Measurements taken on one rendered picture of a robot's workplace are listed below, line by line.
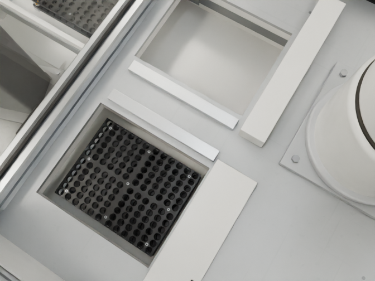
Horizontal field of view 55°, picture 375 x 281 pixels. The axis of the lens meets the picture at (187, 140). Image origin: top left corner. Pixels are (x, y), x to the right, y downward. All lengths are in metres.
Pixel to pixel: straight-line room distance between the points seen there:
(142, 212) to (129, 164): 0.10
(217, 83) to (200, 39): 0.12
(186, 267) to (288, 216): 0.19
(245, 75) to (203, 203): 0.34
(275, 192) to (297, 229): 0.07
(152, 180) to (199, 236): 0.15
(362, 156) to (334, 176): 0.12
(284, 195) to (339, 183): 0.09
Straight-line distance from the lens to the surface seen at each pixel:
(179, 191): 0.68
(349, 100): 0.53
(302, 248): 0.66
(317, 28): 0.74
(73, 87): 0.68
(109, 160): 0.71
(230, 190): 0.63
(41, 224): 0.69
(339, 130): 0.56
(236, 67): 0.84
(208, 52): 0.85
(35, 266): 0.66
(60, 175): 0.81
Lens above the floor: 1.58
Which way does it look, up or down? 75 degrees down
